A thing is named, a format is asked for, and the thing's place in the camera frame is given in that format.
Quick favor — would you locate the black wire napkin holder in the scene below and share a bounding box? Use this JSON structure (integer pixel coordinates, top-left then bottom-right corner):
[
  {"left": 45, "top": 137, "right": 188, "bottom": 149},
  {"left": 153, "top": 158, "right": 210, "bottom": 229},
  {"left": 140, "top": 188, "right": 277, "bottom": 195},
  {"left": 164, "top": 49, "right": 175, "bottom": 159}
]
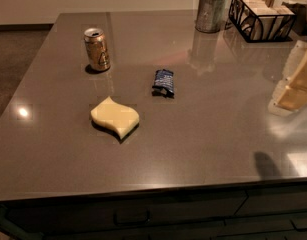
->
[{"left": 229, "top": 0, "right": 296, "bottom": 43}]

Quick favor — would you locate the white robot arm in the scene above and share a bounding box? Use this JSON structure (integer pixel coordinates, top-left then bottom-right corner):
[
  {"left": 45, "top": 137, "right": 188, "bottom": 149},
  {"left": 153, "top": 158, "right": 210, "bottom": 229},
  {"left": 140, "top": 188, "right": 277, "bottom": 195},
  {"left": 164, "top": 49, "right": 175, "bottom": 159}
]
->
[{"left": 268, "top": 41, "right": 307, "bottom": 116}]

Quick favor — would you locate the dark drawer handle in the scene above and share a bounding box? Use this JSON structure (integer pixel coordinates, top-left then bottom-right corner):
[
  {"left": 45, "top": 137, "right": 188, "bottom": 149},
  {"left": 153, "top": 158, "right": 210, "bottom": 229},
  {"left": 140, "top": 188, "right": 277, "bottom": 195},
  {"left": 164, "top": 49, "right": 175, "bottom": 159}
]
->
[{"left": 113, "top": 209, "right": 151, "bottom": 227}]

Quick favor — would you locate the gold soda can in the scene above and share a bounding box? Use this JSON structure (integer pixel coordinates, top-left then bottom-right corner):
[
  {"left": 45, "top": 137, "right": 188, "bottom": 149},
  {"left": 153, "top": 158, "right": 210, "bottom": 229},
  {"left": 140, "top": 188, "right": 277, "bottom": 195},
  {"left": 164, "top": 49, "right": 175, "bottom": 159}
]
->
[{"left": 84, "top": 28, "right": 110, "bottom": 72}]

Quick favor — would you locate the metal tin with flowers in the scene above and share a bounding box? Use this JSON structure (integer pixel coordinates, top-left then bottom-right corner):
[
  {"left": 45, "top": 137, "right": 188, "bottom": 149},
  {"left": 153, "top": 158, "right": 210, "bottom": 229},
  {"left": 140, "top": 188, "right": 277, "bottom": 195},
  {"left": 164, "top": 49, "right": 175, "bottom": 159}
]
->
[{"left": 195, "top": 0, "right": 226, "bottom": 33}]

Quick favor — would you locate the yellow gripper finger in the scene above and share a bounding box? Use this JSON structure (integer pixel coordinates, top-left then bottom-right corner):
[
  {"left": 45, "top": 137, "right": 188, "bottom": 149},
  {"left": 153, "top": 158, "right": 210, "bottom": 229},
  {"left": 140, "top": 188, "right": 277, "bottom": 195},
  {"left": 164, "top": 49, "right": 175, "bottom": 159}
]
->
[{"left": 276, "top": 50, "right": 307, "bottom": 110}]

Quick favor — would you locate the dark object at right edge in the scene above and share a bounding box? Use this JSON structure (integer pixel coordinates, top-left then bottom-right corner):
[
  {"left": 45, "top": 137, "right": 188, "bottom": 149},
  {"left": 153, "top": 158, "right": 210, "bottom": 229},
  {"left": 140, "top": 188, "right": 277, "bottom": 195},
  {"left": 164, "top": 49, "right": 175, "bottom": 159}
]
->
[{"left": 282, "top": 0, "right": 307, "bottom": 37}]

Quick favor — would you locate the yellow wavy sponge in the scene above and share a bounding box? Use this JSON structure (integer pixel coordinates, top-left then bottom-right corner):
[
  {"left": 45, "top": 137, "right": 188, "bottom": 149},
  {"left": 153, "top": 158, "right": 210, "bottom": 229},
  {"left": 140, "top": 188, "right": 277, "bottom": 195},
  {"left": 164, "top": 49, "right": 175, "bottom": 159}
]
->
[{"left": 91, "top": 96, "right": 140, "bottom": 139}]

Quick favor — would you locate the blue snack wrapper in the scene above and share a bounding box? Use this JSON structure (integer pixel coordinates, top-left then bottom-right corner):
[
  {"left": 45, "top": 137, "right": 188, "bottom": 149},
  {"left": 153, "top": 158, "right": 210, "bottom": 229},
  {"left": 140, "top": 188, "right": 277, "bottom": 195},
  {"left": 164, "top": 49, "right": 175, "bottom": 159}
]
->
[{"left": 152, "top": 69, "right": 174, "bottom": 97}]

